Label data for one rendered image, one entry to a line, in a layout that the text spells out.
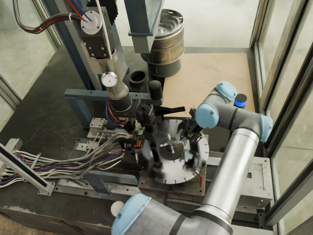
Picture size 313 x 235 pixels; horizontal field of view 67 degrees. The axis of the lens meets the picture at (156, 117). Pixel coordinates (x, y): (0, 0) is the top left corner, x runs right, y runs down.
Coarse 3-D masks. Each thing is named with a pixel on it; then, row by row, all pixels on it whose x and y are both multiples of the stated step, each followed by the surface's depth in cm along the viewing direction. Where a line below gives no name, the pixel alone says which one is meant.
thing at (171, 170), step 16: (160, 128) 115; (176, 128) 114; (144, 144) 110; (192, 144) 107; (144, 160) 105; (160, 160) 104; (176, 160) 103; (192, 160) 102; (160, 176) 100; (176, 176) 99; (192, 176) 98
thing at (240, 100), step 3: (237, 96) 94; (240, 96) 94; (243, 96) 94; (237, 99) 93; (240, 99) 93; (243, 99) 93; (246, 99) 93; (234, 102) 96; (237, 102) 93; (240, 102) 92; (243, 102) 92; (237, 105) 95; (240, 105) 94; (243, 105) 94
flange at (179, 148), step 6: (168, 138) 109; (174, 138) 109; (174, 144) 105; (180, 144) 107; (162, 150) 106; (168, 150) 105; (174, 150) 105; (180, 150) 105; (168, 156) 104; (174, 156) 103
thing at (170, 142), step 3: (168, 135) 106; (168, 141) 103; (171, 141) 103; (174, 141) 104; (180, 141) 103; (162, 144) 103; (165, 144) 103; (168, 144) 102; (171, 144) 102; (171, 147) 102; (171, 150) 101
